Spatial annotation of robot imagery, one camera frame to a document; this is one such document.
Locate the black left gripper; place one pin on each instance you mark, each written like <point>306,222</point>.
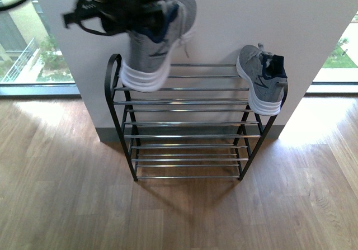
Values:
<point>111,17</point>

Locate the grey sneaker white sole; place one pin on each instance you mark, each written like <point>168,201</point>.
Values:
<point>266,77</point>

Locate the black metal shoe rack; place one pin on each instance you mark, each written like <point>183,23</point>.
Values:
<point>199,125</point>

